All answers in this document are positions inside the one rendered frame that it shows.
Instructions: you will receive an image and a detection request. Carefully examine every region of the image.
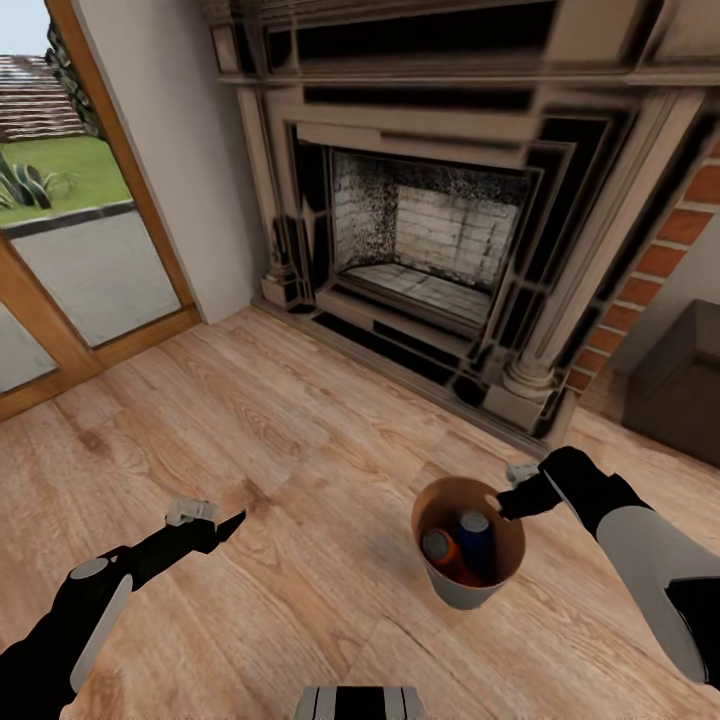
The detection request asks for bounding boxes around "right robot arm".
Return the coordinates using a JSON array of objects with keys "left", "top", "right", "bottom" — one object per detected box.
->
[{"left": 496, "top": 446, "right": 720, "bottom": 692}]

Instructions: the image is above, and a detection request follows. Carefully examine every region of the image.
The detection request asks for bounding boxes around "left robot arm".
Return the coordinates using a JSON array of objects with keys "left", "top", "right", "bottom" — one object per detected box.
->
[{"left": 0, "top": 497, "right": 246, "bottom": 720}]

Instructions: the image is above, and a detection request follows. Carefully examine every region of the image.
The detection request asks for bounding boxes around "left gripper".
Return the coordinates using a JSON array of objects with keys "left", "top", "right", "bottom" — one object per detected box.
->
[{"left": 149, "top": 512, "right": 246, "bottom": 569}]

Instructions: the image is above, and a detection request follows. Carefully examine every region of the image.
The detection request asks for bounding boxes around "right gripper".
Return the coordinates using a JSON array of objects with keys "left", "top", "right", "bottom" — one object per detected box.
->
[{"left": 496, "top": 477, "right": 561, "bottom": 521}]

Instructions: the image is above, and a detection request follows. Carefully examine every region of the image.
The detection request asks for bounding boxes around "trash can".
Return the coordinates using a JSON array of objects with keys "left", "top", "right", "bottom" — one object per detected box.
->
[{"left": 411, "top": 476, "right": 526, "bottom": 611}]

